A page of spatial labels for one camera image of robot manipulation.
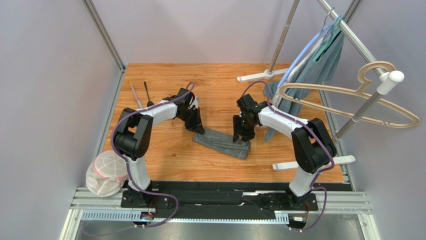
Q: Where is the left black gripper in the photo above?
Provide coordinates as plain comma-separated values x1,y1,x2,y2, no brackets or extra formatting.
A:
178,107,205,135

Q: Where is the grey stitched cloth napkin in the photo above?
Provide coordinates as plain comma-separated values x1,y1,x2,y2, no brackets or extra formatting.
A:
192,127,251,160

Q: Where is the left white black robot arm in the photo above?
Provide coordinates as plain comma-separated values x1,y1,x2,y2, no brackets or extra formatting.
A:
111,88,205,201

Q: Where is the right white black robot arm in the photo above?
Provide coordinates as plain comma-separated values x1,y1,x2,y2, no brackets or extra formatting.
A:
233,94,337,200

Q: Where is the black spoon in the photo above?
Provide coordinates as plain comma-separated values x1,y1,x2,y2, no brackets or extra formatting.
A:
143,81,154,107

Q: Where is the teal hanging garment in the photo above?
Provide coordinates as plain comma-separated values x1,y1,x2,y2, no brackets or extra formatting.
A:
263,16,345,143

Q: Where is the white mesh laundry bag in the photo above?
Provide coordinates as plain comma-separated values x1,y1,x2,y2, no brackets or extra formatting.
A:
85,150,128,198

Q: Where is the wooden clothes hanger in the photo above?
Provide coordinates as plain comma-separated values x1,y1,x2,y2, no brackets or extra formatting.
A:
279,61,420,129

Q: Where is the blue clothes hanger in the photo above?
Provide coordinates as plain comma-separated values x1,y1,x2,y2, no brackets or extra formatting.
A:
277,14,344,89

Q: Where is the metal clothes rack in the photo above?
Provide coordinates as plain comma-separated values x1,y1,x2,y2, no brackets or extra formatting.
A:
236,0,405,172

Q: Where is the pink handled knife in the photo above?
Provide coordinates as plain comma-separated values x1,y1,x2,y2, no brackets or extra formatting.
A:
130,84,144,109

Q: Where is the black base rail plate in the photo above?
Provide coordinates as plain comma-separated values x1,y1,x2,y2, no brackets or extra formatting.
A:
120,180,320,220

